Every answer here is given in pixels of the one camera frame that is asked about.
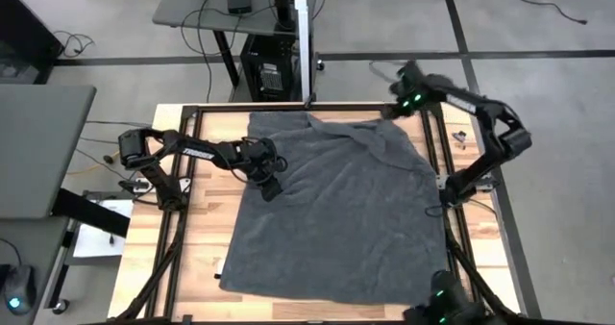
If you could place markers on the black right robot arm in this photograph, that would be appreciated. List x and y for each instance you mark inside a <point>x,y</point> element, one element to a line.
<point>499,137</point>

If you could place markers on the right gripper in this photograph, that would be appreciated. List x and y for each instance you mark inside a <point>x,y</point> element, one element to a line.
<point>413,87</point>

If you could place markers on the black desk foot bar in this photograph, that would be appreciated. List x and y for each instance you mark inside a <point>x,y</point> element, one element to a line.
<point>91,212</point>

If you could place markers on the large grey desk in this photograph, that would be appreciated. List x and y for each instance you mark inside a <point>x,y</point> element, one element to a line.
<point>38,147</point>

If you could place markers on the black caster wheel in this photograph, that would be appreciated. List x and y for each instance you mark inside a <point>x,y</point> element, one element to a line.
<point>60,307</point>

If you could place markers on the grey desk with black legs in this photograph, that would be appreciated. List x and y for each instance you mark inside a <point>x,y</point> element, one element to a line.
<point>173,12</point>

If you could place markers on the white vertical post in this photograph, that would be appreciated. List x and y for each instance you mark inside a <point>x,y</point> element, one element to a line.
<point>302,36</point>

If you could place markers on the black cabinet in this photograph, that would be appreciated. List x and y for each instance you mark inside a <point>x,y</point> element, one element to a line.
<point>24,36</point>

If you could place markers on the small black metal bracket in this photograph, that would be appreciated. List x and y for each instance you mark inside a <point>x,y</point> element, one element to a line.
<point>459,136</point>

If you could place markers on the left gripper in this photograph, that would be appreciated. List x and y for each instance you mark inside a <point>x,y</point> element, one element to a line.
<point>257,159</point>

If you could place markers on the black computer tower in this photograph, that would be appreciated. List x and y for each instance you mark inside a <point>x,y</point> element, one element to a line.
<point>254,70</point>

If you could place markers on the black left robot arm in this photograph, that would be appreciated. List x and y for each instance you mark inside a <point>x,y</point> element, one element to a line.
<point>197,153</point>

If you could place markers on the white paper sheet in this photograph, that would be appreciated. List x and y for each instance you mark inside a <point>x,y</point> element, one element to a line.
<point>96,243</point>

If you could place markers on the black aluminium table frame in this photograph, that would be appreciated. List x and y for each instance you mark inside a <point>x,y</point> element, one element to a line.
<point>221,108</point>

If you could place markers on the small grey desk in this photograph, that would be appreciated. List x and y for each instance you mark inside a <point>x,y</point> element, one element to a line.
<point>43,248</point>

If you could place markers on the black monitor stand pole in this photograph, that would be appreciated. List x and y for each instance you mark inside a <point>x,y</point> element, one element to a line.
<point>282,3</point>

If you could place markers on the grey terry towel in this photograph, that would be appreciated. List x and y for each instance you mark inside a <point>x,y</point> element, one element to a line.
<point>336,209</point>

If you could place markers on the black mouse with blue light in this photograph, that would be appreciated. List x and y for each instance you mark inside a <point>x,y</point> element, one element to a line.
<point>19,289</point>

